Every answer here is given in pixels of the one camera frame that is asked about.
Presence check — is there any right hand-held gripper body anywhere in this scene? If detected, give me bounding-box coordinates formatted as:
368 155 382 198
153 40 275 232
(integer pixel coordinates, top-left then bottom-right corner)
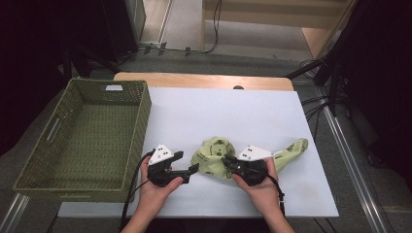
231 145 275 187

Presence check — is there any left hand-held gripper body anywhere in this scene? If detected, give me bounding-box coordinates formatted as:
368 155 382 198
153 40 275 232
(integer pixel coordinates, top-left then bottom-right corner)
147 144 189 187

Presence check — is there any green printed baby romper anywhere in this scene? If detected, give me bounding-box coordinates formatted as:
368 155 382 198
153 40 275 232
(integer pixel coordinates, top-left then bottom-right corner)
190 136 309 181

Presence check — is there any green woven basket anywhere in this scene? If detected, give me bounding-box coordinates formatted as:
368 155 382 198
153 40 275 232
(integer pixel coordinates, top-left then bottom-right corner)
12 78 153 204

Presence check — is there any person's right hand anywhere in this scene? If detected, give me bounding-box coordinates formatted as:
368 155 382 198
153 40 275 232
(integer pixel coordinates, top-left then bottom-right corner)
232 157 280 213

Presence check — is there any person's left hand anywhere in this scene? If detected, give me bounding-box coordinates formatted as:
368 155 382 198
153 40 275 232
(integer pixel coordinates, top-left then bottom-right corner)
139 155 185 212

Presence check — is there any white table board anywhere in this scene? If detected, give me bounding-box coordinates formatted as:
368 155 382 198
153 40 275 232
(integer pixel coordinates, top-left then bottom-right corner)
57 86 340 218

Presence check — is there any black metal stand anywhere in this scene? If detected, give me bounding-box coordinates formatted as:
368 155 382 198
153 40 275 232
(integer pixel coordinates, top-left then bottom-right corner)
285 51 344 117
57 45 120 82

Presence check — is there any dark cabinet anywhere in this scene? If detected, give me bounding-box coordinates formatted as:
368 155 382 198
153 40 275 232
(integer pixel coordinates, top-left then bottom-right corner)
100 0 148 62

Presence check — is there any light wooden furniture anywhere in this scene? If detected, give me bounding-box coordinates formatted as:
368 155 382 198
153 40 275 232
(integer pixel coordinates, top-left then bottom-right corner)
202 0 358 59

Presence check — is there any black curtain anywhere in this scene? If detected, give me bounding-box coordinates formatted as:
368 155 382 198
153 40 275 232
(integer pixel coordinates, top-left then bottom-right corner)
329 0 412 192
0 0 108 156

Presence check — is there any left hand-held gripper cable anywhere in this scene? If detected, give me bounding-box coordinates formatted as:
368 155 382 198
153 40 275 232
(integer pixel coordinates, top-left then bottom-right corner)
120 149 156 231

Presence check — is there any hand-held gripper cable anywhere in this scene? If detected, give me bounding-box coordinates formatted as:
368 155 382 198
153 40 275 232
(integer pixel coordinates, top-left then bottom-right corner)
120 149 156 231
265 174 287 218

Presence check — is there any right hand-held gripper cable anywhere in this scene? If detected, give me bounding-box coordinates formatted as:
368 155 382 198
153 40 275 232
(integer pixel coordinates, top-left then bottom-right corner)
265 174 287 218

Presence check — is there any black cable bundle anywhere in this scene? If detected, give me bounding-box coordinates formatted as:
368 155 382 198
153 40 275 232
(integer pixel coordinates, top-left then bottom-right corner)
300 95 331 140

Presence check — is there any aluminium rail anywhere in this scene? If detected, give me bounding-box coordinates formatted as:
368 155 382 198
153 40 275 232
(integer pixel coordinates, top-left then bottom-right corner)
0 193 30 233
324 106 390 233

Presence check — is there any black hanging cable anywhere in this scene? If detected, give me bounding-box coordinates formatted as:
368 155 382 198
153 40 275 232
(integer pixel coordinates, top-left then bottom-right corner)
142 0 223 54

